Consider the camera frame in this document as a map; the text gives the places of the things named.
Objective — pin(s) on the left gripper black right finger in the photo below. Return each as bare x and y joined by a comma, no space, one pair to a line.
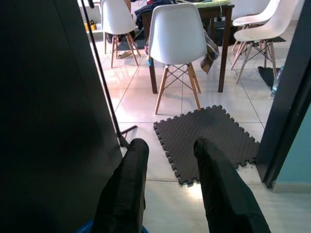
226,199

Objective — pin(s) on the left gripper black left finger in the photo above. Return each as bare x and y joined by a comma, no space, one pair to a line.
126,194

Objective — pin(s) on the black foam puzzle mat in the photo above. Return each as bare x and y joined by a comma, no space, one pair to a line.
194,128

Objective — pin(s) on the black tripod stand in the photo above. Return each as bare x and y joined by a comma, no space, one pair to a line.
107,92

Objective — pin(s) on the tall black cabinet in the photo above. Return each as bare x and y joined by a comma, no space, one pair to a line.
48,97

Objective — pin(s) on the clear plastic water bottle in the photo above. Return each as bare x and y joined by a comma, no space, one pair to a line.
277,82

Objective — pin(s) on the black fabric piece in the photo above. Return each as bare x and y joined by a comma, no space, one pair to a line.
268,75

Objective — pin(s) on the plaid cloth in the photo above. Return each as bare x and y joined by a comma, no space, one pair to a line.
210,55

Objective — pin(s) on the dark wooden table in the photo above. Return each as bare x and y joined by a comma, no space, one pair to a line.
224,48

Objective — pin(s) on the white shell chair wooden legs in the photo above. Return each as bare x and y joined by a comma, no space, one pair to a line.
116,17
252,19
264,32
177,34

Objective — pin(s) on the white shelf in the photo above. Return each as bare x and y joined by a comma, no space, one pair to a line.
93,14

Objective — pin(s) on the dark blue clothes pile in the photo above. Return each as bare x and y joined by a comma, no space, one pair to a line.
143,12

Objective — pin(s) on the green and yellow cloth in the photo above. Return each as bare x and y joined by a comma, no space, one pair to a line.
211,2

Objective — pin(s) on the black door frame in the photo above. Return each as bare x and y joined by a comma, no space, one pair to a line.
284,121

